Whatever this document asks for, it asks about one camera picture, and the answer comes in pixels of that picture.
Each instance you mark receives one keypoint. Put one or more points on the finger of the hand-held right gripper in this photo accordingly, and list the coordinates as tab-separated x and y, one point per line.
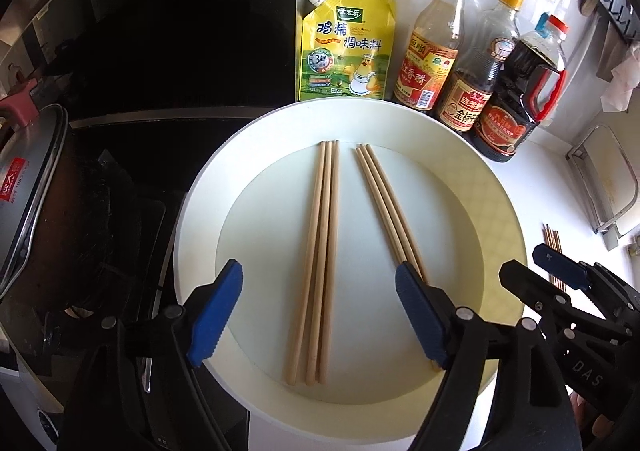
522	281
555	261

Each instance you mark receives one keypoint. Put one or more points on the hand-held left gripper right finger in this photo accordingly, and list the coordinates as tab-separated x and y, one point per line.
420	311

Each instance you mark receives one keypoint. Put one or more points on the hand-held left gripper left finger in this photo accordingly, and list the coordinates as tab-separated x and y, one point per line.
215	311

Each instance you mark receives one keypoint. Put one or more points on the bundle of wooden chopsticks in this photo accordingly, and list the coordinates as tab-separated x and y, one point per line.
554	243

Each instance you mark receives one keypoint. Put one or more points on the round white tray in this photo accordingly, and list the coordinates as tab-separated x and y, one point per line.
360	306

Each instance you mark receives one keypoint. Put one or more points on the light wooden chopstick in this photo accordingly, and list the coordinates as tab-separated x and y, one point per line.
329	261
388	206
305	261
396	206
320	261
379	206

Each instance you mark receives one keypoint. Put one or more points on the person's right hand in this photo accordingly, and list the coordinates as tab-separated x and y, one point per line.
602	427

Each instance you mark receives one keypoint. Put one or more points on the metal board rack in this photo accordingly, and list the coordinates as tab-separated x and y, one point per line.
607	230

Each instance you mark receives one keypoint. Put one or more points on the dark cooking pot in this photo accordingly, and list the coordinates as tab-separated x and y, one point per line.
70	231

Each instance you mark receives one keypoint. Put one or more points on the yellow-capped soy sauce bottle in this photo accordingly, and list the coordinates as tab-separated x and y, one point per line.
465	106

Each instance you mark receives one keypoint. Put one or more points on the white appliance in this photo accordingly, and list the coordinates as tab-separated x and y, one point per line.
30	406

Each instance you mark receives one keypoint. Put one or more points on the yellow-capped vinegar bottle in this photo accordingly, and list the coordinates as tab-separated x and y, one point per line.
425	76

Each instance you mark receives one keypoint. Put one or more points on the glass pot lid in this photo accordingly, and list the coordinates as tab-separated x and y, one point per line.
30	181

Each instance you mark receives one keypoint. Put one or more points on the yellow seasoning pouch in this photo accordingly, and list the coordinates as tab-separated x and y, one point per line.
345	56

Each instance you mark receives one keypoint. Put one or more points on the black range hood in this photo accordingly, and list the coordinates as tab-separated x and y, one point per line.
175	31

